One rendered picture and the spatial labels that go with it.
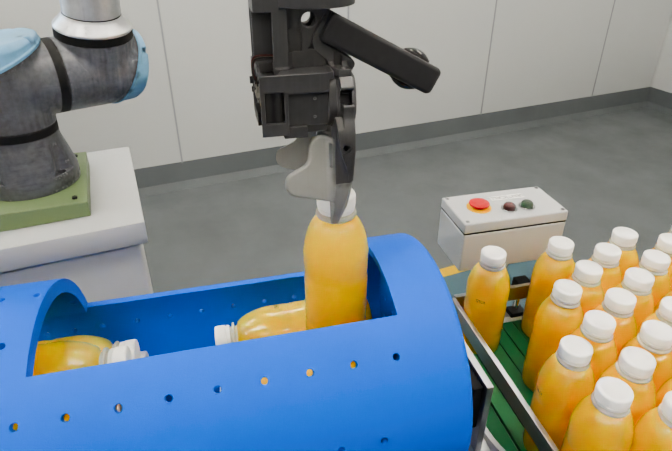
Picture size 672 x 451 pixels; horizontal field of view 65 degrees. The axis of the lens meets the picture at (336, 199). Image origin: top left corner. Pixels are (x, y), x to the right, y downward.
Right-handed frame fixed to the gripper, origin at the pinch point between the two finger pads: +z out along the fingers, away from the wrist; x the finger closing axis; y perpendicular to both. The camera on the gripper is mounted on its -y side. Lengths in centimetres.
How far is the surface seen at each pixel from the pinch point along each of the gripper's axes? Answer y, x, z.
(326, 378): 3.4, 10.5, 13.1
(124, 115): 62, -272, 82
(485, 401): -18.3, 4.7, 28.8
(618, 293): -42.1, -3.2, 22.4
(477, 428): -18.2, 4.4, 34.4
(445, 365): -8.4, 11.1, 13.8
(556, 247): -40.5, -15.8, 22.5
